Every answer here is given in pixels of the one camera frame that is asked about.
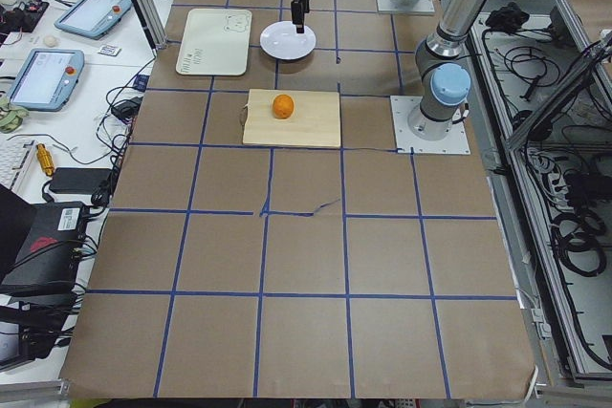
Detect bamboo cutting board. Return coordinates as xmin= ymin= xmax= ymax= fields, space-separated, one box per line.
xmin=242 ymin=89 xmax=341 ymax=148

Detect orange fruit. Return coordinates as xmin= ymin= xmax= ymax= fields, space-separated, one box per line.
xmin=273 ymin=94 xmax=295 ymax=119

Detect white keyboard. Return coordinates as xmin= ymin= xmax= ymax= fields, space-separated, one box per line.
xmin=0 ymin=138 xmax=35 ymax=193

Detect gold cylinder tool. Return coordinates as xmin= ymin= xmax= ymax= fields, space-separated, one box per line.
xmin=36 ymin=143 xmax=55 ymax=177

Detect black computer box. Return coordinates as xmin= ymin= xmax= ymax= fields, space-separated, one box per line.
xmin=1 ymin=202 xmax=97 ymax=297

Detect cream bear tray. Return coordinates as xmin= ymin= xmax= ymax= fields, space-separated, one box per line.
xmin=175 ymin=9 xmax=252 ymax=76

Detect coiled black cables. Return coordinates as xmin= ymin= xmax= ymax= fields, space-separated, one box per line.
xmin=549 ymin=211 xmax=609 ymax=280

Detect near blue teach pendant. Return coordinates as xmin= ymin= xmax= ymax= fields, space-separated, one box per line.
xmin=8 ymin=49 xmax=85 ymax=112

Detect white round plate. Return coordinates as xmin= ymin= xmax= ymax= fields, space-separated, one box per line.
xmin=259 ymin=21 xmax=317 ymax=60

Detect black power brick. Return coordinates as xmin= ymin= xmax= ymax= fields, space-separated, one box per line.
xmin=49 ymin=167 xmax=111 ymax=194

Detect blue teach pendant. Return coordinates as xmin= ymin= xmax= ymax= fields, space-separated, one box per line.
xmin=54 ymin=0 xmax=132 ymax=39
xmin=8 ymin=49 xmax=85 ymax=112

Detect far blue teach pendant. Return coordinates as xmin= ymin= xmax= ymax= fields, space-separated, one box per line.
xmin=54 ymin=0 xmax=132 ymax=39

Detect aluminium cable tray frame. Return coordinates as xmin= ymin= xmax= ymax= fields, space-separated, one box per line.
xmin=469 ymin=0 xmax=611 ymax=387

